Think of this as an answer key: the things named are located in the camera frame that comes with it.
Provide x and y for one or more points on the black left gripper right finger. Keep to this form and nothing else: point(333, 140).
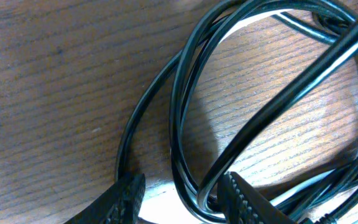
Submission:
point(242, 204)

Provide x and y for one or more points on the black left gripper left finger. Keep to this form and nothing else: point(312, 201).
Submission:
point(119, 204)

